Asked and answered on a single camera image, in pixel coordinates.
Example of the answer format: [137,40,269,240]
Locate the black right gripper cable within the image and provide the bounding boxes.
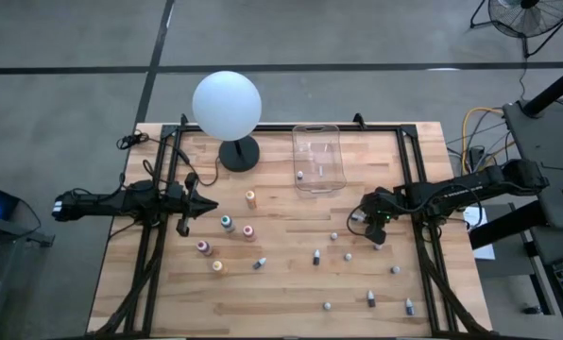
[346,202,372,237]

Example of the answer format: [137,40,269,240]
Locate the black lamp cable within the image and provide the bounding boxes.
[142,134,222,188]

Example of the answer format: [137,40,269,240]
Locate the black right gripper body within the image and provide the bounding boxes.
[359,187,401,245]

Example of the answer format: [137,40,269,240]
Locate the computer tower blue lights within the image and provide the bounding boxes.
[0,180,22,223]

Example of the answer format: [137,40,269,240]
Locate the clear plastic bin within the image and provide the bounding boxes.
[291,124,348,195]

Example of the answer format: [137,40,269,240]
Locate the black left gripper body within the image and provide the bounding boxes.
[176,171,203,238]

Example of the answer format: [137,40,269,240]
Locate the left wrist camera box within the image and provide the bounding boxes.
[165,181,186,202]

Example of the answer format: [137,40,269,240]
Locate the white globe table lamp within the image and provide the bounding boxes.
[191,70,264,174]

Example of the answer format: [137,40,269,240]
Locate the yellow cable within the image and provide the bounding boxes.
[460,106,517,174]

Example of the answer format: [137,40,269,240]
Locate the white paper sheet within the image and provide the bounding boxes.
[472,243,497,261]
[463,205,488,232]

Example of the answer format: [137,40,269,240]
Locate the coiled black cable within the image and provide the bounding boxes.
[115,130,150,151]

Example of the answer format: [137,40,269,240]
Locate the grey workstation cart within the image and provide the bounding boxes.
[469,96,563,340]

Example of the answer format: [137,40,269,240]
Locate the black floor fan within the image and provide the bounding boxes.
[469,0,563,60]

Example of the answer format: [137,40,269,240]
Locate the black cart pole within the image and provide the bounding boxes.
[520,59,563,118]

